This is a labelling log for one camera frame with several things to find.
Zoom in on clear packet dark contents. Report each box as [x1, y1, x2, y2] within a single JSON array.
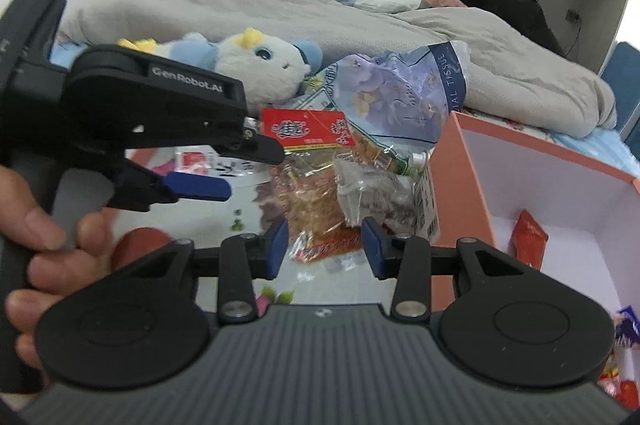
[[334, 155, 427, 227]]

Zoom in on blue snack packet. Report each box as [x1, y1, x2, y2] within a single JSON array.
[[612, 305, 640, 346]]

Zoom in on dark red snack packet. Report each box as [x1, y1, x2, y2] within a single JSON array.
[[510, 209, 549, 271]]

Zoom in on blue star bed sheet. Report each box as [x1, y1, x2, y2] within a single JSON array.
[[49, 40, 640, 180]]

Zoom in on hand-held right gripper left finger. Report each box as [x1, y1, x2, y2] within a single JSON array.
[[122, 219, 291, 325]]

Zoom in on green and white tube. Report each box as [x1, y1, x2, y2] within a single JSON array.
[[385, 149, 431, 177]]

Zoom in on orange cardboard box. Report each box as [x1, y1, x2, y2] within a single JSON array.
[[415, 111, 640, 411]]

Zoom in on grey duvet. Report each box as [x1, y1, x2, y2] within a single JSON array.
[[60, 0, 618, 138]]

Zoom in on person's left hand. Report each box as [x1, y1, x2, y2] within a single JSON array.
[[0, 165, 123, 377]]

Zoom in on large clear red-label snack packet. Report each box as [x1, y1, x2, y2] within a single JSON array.
[[255, 108, 397, 264]]

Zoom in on blue floral tissue pack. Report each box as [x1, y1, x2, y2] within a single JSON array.
[[300, 40, 472, 147]]

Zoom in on fruit print bed mat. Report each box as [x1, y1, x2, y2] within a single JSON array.
[[112, 70, 441, 308]]

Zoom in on white snack packet black print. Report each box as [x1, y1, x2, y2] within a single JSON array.
[[175, 145, 267, 179]]

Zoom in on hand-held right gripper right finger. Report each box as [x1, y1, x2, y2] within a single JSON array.
[[361, 216, 536, 322]]

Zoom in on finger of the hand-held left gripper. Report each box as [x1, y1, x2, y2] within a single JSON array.
[[205, 115, 287, 166], [107, 151, 233, 212]]

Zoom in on small red yellow snack packet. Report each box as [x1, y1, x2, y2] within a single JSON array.
[[597, 345, 640, 409]]

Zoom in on white and blue plush toy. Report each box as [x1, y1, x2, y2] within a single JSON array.
[[117, 28, 324, 108]]

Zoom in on blue chair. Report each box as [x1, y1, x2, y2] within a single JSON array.
[[599, 41, 640, 127]]

